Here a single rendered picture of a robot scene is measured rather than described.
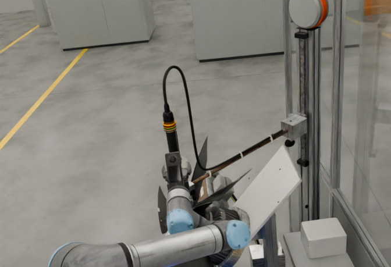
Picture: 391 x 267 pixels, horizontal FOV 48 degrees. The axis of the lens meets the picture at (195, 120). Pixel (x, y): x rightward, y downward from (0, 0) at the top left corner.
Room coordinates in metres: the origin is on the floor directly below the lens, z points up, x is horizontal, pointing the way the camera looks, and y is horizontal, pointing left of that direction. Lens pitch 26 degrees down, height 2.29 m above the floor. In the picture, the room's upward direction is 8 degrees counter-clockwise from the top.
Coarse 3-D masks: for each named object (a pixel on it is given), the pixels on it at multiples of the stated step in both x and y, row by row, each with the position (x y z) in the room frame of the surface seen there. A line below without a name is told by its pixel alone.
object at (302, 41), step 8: (304, 40) 1.68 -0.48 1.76; (304, 48) 1.68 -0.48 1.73; (304, 56) 1.68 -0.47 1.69; (304, 64) 1.68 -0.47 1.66; (304, 72) 1.68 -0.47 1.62; (304, 80) 1.68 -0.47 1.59; (304, 88) 1.68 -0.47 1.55; (304, 96) 1.68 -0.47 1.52; (304, 104) 1.68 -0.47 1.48; (304, 112) 1.68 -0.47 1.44; (304, 136) 1.68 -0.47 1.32; (304, 144) 1.68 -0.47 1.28; (304, 152) 1.68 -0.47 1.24; (304, 160) 1.68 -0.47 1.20
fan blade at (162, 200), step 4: (160, 188) 1.68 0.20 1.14; (160, 192) 1.66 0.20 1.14; (160, 196) 1.66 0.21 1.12; (164, 196) 1.59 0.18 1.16; (160, 200) 1.65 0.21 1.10; (164, 200) 1.59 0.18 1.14; (160, 204) 1.64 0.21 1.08; (164, 204) 1.58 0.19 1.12; (160, 208) 1.64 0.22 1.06; (164, 208) 1.58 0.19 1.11; (160, 212) 1.64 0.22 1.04; (164, 212) 1.58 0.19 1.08; (160, 216) 1.64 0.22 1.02; (164, 216) 1.59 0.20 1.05; (164, 220) 1.59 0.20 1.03; (160, 224) 1.63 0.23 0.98; (164, 224) 1.59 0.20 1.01; (164, 228) 1.59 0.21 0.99; (164, 232) 1.59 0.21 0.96
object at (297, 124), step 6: (294, 114) 1.70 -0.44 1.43; (300, 114) 1.68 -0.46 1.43; (282, 120) 1.66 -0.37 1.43; (288, 120) 1.65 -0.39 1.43; (294, 120) 1.64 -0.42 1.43; (300, 120) 1.63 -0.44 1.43; (306, 120) 1.65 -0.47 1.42; (282, 126) 1.65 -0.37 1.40; (288, 126) 1.62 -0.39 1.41; (294, 126) 1.60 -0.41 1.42; (300, 126) 1.62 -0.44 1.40; (306, 126) 1.65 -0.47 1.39; (288, 132) 1.62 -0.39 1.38; (294, 132) 1.60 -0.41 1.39; (300, 132) 1.62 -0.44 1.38; (306, 132) 1.65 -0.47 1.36; (294, 138) 1.60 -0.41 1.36
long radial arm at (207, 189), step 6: (204, 180) 1.71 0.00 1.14; (210, 180) 1.72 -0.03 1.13; (204, 186) 1.67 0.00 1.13; (210, 186) 1.67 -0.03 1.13; (204, 192) 1.63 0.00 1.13; (210, 192) 1.62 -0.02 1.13; (204, 198) 1.59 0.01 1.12; (216, 204) 1.54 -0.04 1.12; (222, 204) 1.57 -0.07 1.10; (228, 204) 1.59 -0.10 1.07
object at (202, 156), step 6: (204, 144) 1.59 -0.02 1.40; (204, 150) 1.62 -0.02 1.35; (198, 156) 1.54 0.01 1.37; (204, 156) 1.64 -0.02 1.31; (204, 162) 1.64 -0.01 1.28; (198, 168) 1.55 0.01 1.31; (198, 174) 1.55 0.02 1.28; (204, 174) 1.63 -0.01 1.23; (192, 180) 1.49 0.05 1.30; (198, 186) 1.54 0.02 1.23; (198, 192) 1.52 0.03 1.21
